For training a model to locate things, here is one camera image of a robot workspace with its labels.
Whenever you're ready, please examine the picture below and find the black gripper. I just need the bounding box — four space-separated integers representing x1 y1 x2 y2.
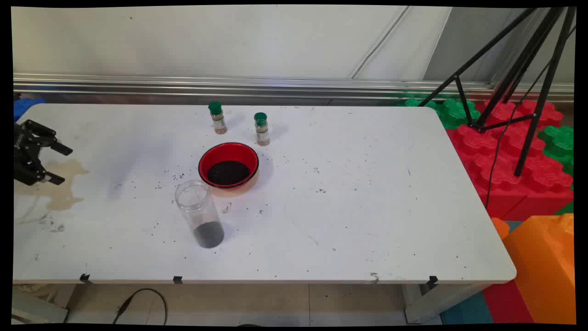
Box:
14 120 73 186

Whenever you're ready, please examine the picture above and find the clear plastic jar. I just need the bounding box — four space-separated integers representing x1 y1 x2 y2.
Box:
175 180 225 249

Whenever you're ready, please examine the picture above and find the small black seed portion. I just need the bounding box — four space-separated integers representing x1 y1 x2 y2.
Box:
194 222 225 249

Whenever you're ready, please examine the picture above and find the blue object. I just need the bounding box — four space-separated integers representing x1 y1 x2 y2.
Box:
14 97 46 123

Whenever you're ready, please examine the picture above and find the white table leg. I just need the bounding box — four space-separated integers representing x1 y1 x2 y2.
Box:
13 289 69 324
403 283 488 325

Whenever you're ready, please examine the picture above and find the red bowl with black rim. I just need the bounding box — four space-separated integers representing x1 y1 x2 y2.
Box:
198 142 260 189

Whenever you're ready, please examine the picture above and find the green-capped spice bottle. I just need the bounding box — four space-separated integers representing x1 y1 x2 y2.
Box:
208 102 228 135
254 112 271 147

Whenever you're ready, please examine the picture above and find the large black seed heap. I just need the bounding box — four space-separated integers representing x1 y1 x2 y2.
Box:
207 160 251 186

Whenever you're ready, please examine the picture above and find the teal foam block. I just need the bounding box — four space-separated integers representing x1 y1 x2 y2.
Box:
440 291 494 325

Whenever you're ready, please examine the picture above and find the black tripod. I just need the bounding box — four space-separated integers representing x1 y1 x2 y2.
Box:
418 7 576 177

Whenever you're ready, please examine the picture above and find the orange foam block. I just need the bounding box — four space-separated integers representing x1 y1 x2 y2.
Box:
491 213 576 325

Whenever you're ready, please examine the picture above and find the black floor cable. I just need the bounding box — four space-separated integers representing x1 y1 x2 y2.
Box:
113 288 169 325

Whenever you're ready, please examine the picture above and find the aluminium wall rail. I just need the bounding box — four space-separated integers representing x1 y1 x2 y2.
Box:
13 73 575 104

